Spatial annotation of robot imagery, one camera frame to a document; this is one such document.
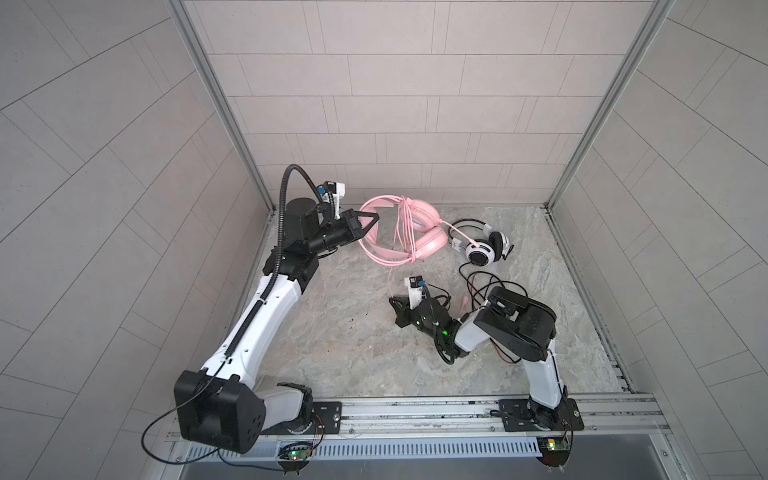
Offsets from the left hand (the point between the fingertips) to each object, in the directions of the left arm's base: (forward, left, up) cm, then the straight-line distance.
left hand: (383, 215), depth 67 cm
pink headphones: (-4, 0, -3) cm, 5 cm away
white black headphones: (+11, -30, -25) cm, 41 cm away
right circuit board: (-41, -40, -34) cm, 67 cm away
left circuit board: (-43, +19, -31) cm, 56 cm away
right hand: (-6, 0, -33) cm, 34 cm away
